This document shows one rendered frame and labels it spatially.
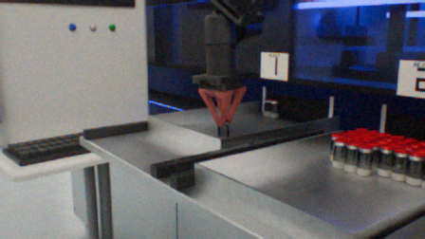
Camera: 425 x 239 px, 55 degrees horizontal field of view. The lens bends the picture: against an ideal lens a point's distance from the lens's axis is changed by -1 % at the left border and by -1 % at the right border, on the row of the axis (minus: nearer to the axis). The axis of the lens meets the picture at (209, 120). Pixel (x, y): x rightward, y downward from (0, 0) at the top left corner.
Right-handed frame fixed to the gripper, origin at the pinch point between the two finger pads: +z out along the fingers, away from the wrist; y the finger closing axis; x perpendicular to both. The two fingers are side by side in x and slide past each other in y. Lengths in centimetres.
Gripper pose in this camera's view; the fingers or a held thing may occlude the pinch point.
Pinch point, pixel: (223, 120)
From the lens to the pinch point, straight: 78.7
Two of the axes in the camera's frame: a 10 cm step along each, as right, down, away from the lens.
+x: -7.8, -1.2, 6.2
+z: 0.4, 9.7, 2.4
